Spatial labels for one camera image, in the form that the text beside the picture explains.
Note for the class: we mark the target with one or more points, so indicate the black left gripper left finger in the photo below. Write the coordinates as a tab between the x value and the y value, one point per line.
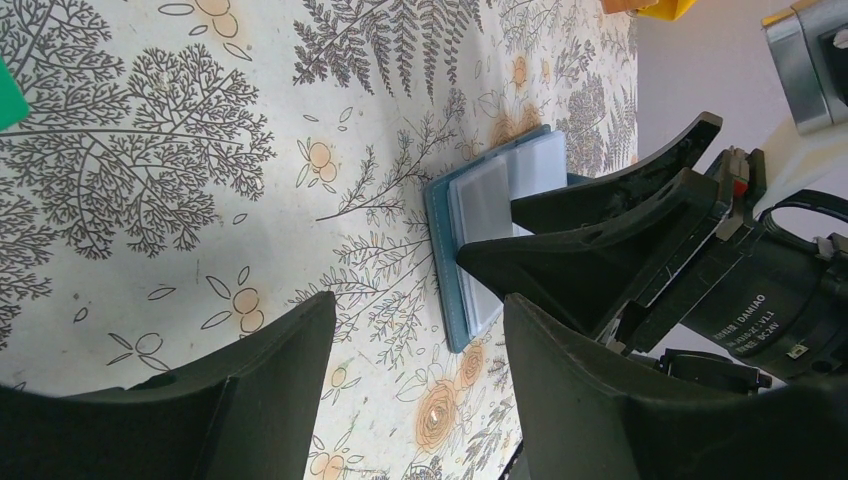
245	411

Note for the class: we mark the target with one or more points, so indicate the silver grey credit card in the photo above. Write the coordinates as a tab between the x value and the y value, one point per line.
481	202

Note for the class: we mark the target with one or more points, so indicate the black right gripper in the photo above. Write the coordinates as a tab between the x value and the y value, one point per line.
625	257

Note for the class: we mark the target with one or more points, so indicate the floral table mat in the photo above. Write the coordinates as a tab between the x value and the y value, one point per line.
188	171

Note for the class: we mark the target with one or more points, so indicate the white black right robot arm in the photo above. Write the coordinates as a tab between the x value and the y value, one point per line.
715	371

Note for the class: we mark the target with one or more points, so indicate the green plastic bin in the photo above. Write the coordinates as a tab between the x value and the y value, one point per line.
13	105

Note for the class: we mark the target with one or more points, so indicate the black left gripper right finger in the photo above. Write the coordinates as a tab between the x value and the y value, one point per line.
588	413

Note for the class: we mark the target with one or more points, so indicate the yellow cloth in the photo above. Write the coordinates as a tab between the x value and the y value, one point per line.
667	10

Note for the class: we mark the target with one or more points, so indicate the brown wooden tray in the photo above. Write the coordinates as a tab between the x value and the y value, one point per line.
619	6

